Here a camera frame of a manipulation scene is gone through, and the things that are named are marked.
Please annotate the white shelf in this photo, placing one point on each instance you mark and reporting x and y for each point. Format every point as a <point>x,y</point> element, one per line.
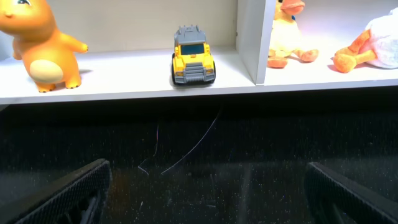
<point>140,74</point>

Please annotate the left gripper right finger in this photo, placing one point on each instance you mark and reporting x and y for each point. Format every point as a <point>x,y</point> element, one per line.
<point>342,199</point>

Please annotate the grey and yellow toy truck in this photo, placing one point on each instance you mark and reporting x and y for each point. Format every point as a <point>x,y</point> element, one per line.
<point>192,60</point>

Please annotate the orange dragon toy figure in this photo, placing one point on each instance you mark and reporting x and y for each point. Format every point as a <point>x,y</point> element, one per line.
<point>40,43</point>

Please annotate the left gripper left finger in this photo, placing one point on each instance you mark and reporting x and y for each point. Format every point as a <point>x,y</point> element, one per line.
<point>65,199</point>

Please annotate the white plush duck yellow hat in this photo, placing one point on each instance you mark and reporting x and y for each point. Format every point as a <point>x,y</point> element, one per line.
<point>377,43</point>

